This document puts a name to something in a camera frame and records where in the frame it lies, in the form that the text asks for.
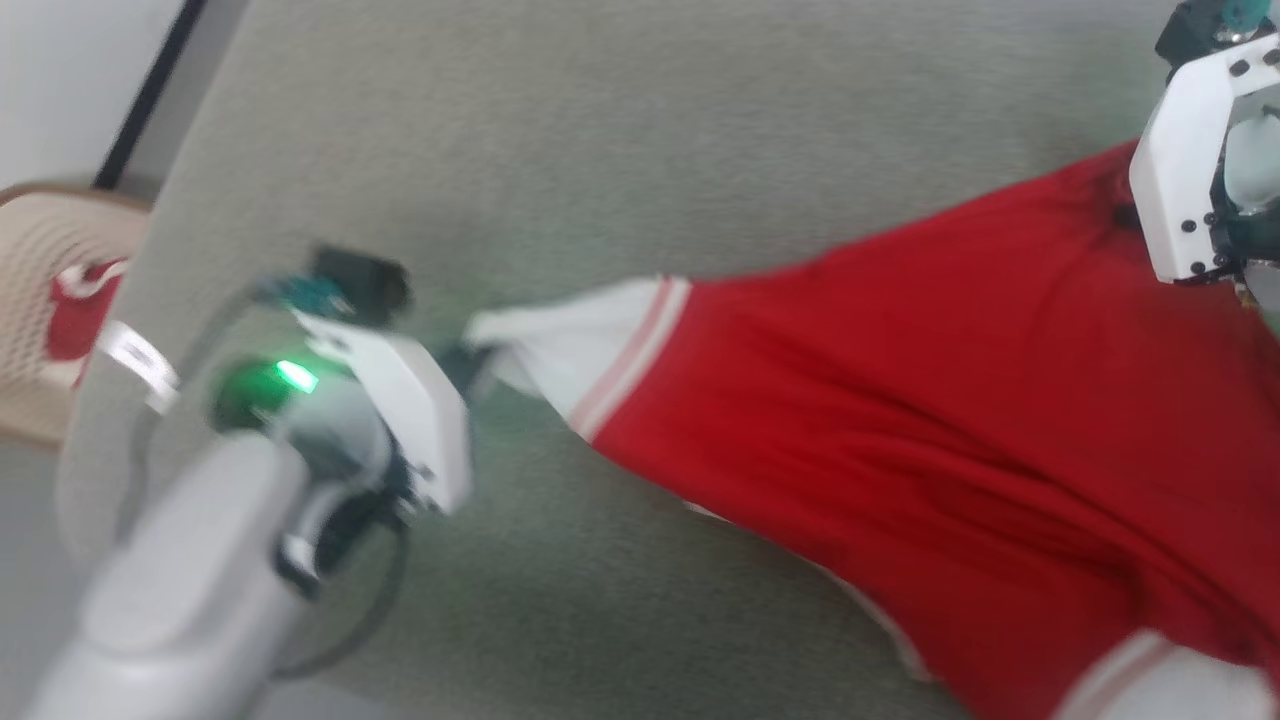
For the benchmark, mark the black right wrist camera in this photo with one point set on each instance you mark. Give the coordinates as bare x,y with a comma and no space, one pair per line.
1200,25

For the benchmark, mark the grey fabric sofa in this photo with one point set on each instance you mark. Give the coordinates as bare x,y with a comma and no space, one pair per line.
600,150

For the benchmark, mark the red cloth with white trim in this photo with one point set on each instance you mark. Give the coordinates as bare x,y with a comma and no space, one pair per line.
80,315

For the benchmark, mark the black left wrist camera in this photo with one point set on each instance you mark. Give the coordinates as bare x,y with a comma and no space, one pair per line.
355,280

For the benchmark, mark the red garment with white trim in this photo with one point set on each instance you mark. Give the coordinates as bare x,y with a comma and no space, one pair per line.
900,400

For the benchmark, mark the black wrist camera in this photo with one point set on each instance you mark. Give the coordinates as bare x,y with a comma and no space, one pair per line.
1200,25
355,280

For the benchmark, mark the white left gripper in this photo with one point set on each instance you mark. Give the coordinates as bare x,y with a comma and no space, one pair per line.
415,420

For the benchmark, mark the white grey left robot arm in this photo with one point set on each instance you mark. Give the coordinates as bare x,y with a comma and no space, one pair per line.
190,580

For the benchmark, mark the beige laundry basket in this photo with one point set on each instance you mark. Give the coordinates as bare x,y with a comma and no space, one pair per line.
25,300

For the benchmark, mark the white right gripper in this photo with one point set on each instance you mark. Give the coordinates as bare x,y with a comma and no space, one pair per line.
1180,170

